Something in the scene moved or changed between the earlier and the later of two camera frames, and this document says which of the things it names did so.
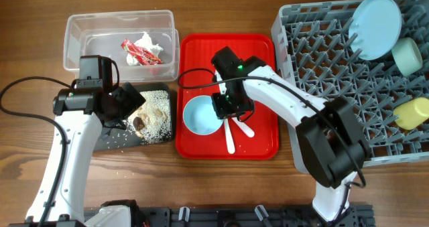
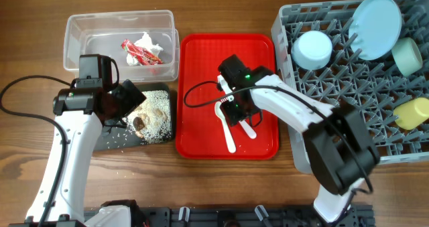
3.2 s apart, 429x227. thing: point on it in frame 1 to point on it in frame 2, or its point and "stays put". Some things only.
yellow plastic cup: x=410 y=114 stays put
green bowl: x=407 y=55 stays put
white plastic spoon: x=231 y=147 stays put
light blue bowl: x=200 y=116 to x=312 y=50
